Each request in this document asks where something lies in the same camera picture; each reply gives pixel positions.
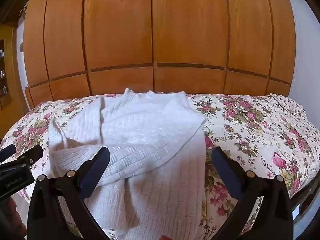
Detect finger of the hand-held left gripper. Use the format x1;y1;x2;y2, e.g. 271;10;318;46
0;144;17;160
15;145;44;167

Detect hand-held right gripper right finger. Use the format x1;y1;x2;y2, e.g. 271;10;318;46
211;146;294;240

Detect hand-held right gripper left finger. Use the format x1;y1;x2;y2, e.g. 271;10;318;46
27;146;111;240

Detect white knit sweater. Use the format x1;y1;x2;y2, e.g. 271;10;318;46
48;88;207;239

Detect wooden shelf unit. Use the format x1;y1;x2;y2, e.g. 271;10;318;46
0;22;28;140

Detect floral bedspread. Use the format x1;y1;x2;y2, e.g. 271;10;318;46
0;93;320;240

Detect small shelf knickknacks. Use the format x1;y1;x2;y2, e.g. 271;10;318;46
0;49;8;97

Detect wooden wardrobe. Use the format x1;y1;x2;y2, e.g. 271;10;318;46
22;0;297;108

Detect dark bed frame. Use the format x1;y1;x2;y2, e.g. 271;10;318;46
289;177;320;222

